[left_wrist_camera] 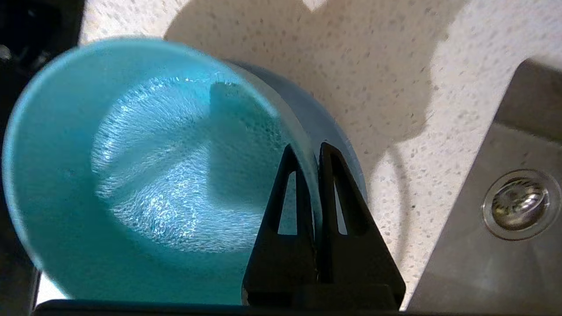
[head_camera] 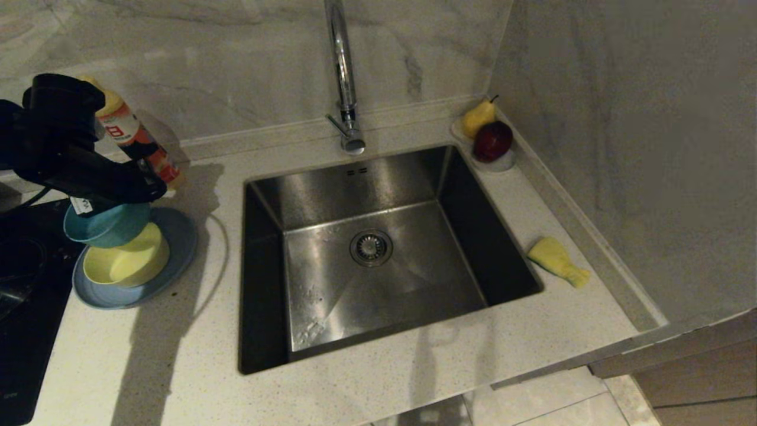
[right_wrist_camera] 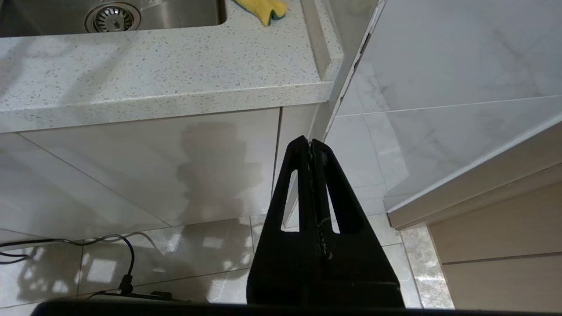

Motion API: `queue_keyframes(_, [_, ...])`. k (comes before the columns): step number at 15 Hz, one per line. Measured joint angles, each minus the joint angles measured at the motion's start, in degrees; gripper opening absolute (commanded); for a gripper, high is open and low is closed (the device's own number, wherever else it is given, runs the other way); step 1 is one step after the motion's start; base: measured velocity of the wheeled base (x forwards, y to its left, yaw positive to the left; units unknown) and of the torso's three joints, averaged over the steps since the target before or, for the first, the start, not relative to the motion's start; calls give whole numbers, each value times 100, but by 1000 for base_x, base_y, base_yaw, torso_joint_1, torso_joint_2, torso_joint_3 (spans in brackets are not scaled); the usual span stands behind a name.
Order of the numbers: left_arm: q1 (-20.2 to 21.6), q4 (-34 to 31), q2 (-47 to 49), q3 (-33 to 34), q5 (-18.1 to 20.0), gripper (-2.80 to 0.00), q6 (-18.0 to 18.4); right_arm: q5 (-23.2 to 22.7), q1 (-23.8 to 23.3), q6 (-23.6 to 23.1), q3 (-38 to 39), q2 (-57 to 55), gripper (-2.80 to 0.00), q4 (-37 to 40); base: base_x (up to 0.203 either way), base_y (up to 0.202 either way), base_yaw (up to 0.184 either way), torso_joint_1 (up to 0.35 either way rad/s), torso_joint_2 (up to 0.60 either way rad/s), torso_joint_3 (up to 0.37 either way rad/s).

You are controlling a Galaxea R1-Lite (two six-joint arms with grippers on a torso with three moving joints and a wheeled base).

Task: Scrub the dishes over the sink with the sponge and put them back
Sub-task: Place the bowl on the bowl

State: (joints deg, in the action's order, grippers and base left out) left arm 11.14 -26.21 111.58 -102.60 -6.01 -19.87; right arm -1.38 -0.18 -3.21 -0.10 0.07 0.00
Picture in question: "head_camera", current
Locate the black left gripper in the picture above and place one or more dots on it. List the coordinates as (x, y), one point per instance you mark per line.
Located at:
(65, 148)

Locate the teal bowl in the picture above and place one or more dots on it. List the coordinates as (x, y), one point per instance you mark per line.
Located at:
(109, 228)

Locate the yellow bowl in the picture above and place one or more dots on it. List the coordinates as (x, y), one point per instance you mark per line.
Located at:
(130, 266)

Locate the stainless steel sink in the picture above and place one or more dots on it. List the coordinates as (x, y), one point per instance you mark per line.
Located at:
(449, 284)

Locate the yellow pear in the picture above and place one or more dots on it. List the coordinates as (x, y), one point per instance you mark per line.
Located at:
(476, 121)

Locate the metal sink drain strainer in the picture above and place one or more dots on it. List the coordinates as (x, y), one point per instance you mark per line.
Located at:
(371, 248)

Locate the small white dish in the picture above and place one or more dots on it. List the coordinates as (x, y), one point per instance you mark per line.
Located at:
(502, 166)

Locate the red apple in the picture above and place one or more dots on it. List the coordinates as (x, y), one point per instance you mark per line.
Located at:
(492, 142)

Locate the blue plate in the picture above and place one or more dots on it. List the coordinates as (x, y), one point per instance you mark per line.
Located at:
(177, 236)

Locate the yellow sponge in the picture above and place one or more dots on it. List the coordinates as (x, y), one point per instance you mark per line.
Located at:
(553, 254)

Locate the chrome faucet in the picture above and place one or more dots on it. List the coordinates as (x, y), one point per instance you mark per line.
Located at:
(343, 71)

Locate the black induction cooktop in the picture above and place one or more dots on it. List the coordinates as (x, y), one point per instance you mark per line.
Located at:
(23, 331)

